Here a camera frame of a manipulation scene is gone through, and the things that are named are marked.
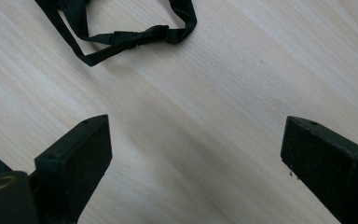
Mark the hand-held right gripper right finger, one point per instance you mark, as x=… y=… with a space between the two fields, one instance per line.
x=332 y=161

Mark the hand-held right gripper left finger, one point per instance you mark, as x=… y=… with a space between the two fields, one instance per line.
x=74 y=158

